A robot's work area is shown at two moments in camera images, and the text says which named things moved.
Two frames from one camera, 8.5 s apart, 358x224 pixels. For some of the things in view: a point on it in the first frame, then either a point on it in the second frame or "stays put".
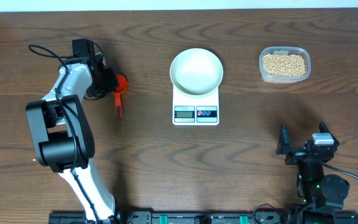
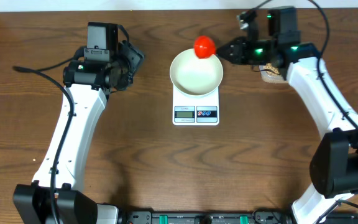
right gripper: (284, 147) to (236, 51)
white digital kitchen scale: (196, 111) stays put
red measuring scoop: (122, 86) to (204, 46)
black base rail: (214, 218) stays put
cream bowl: (196, 71) stays put
